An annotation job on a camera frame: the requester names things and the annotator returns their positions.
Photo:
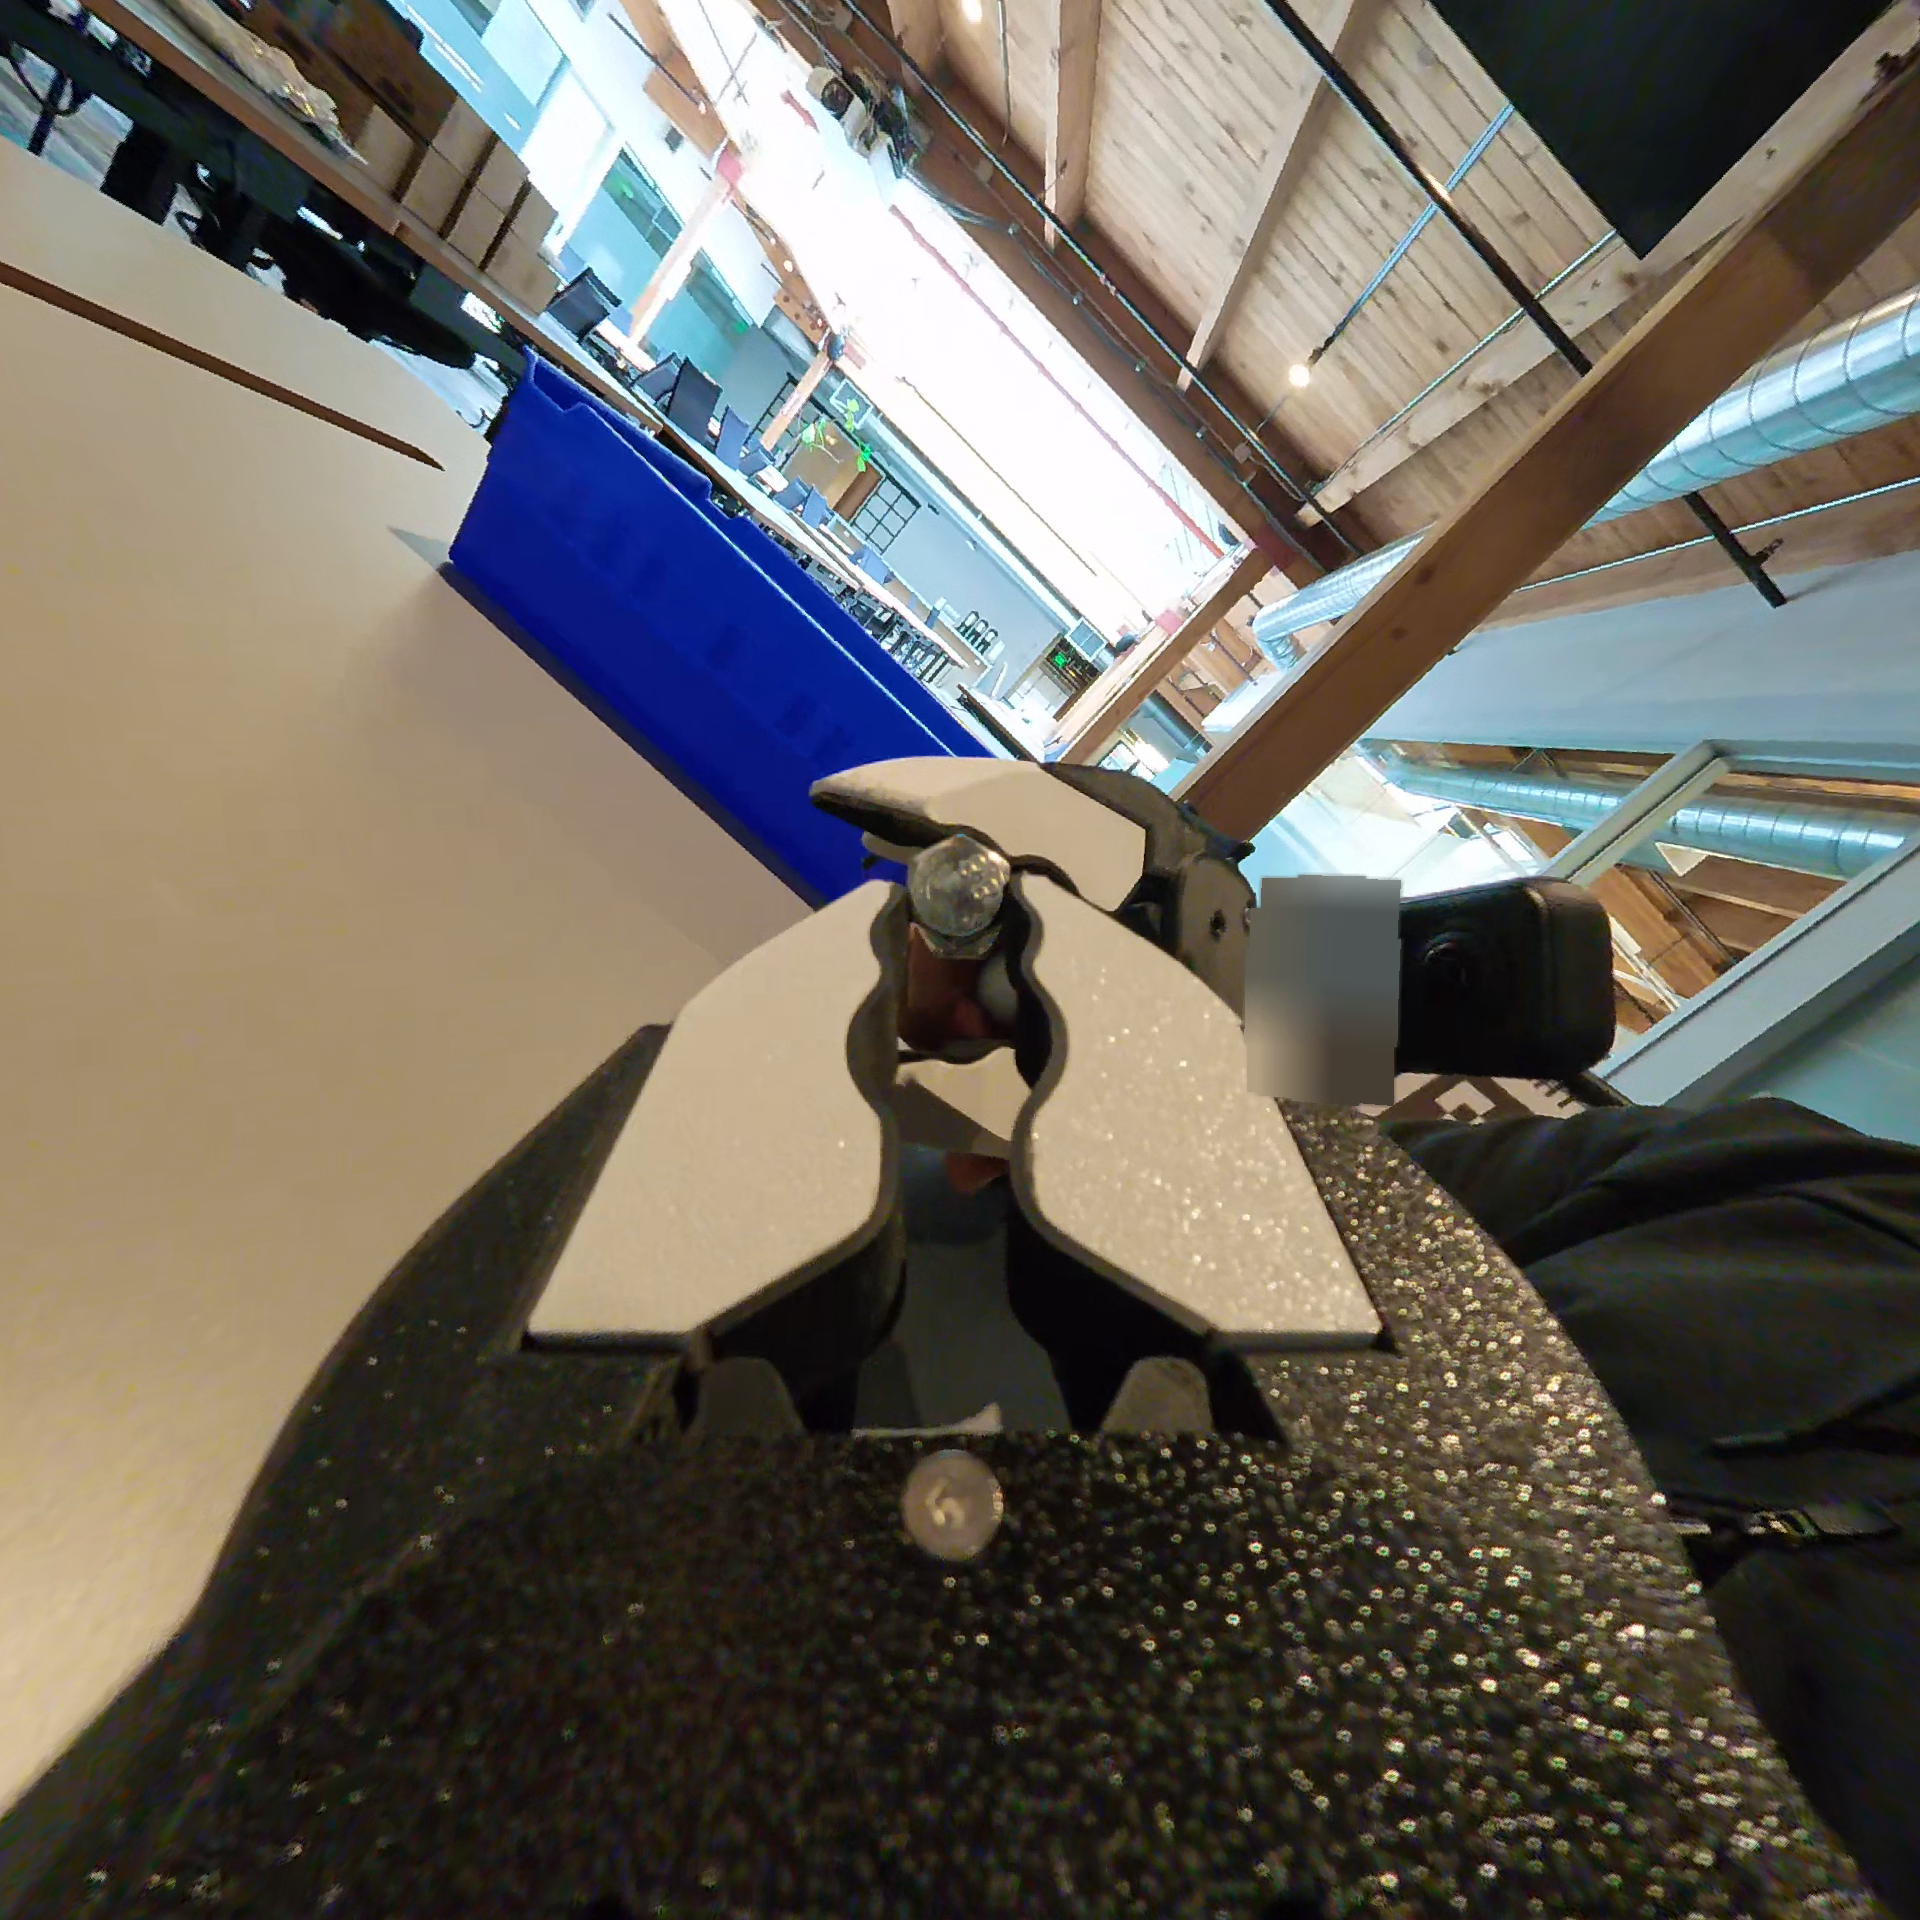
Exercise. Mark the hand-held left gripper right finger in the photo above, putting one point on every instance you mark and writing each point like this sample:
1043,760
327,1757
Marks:
1185,1155

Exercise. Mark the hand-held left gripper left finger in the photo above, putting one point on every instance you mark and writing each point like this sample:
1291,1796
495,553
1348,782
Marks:
721,1170

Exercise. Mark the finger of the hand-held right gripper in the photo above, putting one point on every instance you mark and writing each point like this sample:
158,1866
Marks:
1021,810

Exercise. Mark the silver hex bolt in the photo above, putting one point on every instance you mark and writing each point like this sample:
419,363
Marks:
957,892

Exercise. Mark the blue plastic bin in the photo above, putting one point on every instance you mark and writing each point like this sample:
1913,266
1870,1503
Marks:
674,645

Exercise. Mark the person's right forearm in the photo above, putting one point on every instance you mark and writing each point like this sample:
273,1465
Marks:
1650,1200

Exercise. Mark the person's right hand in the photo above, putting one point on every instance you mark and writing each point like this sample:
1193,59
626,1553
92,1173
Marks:
938,1005

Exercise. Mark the framed black-white marker sign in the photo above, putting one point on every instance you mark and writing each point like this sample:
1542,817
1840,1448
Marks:
1470,1103

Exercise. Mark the green hanging decoration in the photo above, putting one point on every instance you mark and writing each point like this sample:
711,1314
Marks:
841,434

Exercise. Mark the person's black jacket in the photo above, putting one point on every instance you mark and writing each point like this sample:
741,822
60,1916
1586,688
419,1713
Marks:
1801,1574

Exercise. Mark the black office chair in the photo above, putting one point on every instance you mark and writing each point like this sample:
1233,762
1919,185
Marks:
374,300

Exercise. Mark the stack of cardboard boxes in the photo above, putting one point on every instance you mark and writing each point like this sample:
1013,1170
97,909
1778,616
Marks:
451,194

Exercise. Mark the black ceiling panel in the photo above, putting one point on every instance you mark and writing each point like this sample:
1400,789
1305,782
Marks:
1650,91

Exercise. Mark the wooden support post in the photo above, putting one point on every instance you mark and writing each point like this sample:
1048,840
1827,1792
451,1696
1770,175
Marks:
1155,661
1500,511

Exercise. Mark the thin silver air duct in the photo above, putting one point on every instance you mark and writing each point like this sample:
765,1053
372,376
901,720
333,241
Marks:
1725,825

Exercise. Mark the elbowed silver air duct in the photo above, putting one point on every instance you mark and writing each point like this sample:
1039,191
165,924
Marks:
1770,412

